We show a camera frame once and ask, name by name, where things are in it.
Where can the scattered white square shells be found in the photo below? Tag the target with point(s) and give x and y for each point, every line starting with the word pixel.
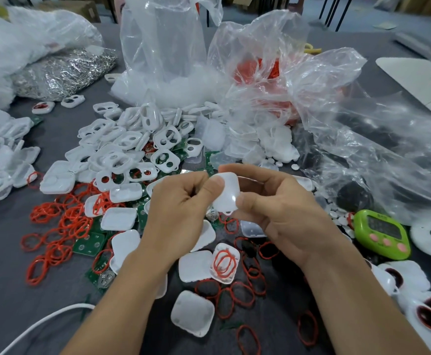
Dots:
pixel 192 312

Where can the person's right forearm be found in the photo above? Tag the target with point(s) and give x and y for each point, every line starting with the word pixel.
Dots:
pixel 356 303

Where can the person's left forearm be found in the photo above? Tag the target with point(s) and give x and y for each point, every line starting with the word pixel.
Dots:
pixel 126 303

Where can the clear bag of white parts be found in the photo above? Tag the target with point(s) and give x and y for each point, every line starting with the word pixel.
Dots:
pixel 163 44

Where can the large crumpled clear plastic bag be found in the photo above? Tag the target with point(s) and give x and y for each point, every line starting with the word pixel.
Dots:
pixel 385 151

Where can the bag of metal rings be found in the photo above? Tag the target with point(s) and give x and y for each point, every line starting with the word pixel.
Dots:
pixel 64 73

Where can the black metal legs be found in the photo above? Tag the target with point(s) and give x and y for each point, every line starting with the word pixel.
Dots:
pixel 335 12

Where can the green digital timer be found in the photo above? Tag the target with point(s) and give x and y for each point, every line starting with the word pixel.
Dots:
pixel 383 232

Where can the pile of small white buttons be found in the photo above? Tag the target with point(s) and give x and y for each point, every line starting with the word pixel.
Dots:
pixel 335 216

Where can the scattered red rubber rings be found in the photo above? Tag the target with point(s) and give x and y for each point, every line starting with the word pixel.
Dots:
pixel 243 292

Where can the clear bag of red rings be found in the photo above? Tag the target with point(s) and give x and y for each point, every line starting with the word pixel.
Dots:
pixel 267 70

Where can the person's right thumb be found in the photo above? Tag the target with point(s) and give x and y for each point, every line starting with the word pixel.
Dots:
pixel 252 207

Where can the person's left thumb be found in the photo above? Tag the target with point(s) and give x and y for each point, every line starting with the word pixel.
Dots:
pixel 210 190

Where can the pile of white holed frames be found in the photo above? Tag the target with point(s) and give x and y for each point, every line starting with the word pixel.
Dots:
pixel 126 144

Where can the white device with dark lens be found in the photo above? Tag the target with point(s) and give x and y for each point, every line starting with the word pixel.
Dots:
pixel 428 321
pixel 385 280
pixel 411 275

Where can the yellow object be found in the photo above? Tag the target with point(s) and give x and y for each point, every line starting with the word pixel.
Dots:
pixel 312 49

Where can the group of green circuit boards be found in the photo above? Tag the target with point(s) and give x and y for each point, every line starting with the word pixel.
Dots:
pixel 89 244

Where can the person's right hand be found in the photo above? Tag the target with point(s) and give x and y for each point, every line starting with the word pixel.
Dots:
pixel 293 218

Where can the glossy white case cover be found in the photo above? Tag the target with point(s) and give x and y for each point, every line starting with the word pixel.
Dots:
pixel 227 194

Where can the black round object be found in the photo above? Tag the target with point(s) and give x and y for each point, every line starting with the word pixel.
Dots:
pixel 354 197

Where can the pile of translucent white lids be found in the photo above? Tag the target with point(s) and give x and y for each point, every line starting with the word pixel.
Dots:
pixel 260 144

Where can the white translucent plastic bag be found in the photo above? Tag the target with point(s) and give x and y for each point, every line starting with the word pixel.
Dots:
pixel 15 44

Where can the person's left hand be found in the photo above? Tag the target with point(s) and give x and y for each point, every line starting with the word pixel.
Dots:
pixel 174 218

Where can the pile of red rubber rings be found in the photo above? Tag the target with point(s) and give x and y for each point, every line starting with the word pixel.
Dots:
pixel 64 225

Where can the white two-hole frame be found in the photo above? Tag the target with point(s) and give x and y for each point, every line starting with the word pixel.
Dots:
pixel 72 101

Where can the white flat panel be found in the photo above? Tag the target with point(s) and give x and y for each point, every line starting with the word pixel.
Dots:
pixel 415 79

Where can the heap of white shell halves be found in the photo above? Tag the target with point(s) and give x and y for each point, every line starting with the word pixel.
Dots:
pixel 4 162

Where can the cardboard box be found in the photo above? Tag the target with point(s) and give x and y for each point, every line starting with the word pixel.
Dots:
pixel 78 9

